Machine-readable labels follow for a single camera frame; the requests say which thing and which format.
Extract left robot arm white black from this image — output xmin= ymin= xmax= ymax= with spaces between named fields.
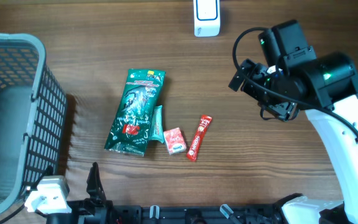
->
xmin=36 ymin=162 xmax=122 ymax=224

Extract dark green 3M package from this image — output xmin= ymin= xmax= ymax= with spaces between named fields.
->
xmin=104 ymin=69 xmax=166 ymax=156

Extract black left camera cable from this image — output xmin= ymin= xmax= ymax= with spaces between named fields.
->
xmin=0 ymin=183 xmax=40 ymax=224

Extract red Nescafe sachet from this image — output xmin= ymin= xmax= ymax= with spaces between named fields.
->
xmin=186 ymin=114 xmax=213 ymax=162

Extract small red white box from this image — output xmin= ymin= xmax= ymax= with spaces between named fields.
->
xmin=163 ymin=128 xmax=186 ymax=155

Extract light green wipes packet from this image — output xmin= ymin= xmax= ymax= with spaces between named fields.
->
xmin=150 ymin=105 xmax=165 ymax=144

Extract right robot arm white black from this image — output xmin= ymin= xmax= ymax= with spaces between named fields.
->
xmin=229 ymin=20 xmax=358 ymax=223

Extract grey plastic shopping basket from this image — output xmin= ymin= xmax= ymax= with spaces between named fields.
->
xmin=0 ymin=34 xmax=67 ymax=214

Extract white barcode scanner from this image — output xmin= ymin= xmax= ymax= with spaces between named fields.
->
xmin=193 ymin=0 xmax=221 ymax=37

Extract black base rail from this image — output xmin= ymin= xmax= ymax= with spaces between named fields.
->
xmin=55 ymin=203 xmax=333 ymax=224

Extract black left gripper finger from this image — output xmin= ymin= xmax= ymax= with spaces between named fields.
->
xmin=35 ymin=166 xmax=54 ymax=186
xmin=86 ymin=162 xmax=106 ymax=202

